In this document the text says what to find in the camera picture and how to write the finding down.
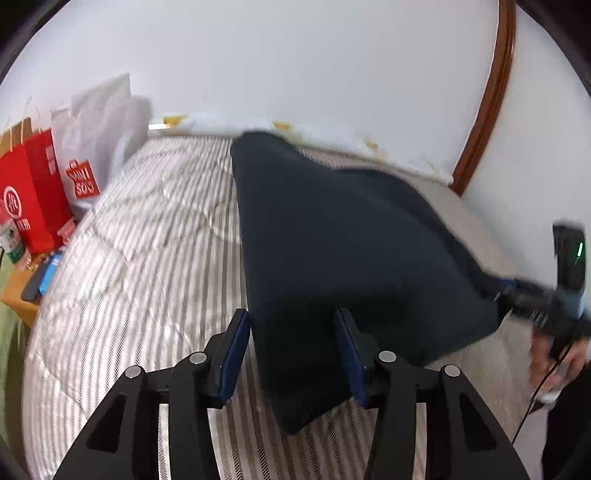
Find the person's dark clothing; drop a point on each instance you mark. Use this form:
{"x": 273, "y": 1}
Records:
{"x": 572, "y": 438}

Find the striped bed mattress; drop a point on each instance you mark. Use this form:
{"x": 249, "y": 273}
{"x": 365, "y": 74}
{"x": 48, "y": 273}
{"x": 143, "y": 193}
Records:
{"x": 138, "y": 254}

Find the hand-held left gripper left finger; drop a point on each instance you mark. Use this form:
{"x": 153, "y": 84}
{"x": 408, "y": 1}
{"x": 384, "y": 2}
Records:
{"x": 233, "y": 355}

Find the person's right hand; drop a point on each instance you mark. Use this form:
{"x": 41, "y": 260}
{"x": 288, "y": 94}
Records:
{"x": 540, "y": 364}

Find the green and white cup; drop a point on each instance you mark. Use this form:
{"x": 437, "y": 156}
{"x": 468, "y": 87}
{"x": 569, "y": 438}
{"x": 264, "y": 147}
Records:
{"x": 11, "y": 242}

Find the red paper bag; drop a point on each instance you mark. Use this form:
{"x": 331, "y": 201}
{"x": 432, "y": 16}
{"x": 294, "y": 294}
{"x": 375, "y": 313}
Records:
{"x": 23, "y": 184}
{"x": 46, "y": 175}

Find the plain white bag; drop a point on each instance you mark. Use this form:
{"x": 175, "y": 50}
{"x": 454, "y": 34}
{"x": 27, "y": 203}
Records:
{"x": 136, "y": 124}

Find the dark sweatshirt with white print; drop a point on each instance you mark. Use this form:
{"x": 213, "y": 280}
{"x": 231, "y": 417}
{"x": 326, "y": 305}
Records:
{"x": 346, "y": 240}

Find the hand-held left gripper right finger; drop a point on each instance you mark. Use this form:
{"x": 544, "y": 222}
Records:
{"x": 351, "y": 355}

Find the brown wooden bed frame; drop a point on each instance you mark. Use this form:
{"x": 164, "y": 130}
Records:
{"x": 494, "y": 78}

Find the white bag with red label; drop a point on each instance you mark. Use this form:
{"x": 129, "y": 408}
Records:
{"x": 87, "y": 138}

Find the white pillow with yellow print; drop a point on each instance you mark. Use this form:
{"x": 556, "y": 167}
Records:
{"x": 221, "y": 124}

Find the blue packet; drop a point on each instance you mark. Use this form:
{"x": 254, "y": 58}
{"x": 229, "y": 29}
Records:
{"x": 50, "y": 272}

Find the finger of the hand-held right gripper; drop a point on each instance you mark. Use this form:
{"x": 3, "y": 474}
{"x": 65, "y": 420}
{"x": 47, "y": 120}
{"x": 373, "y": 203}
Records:
{"x": 510, "y": 290}

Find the wooden bedside table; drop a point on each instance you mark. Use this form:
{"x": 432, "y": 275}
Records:
{"x": 14, "y": 297}

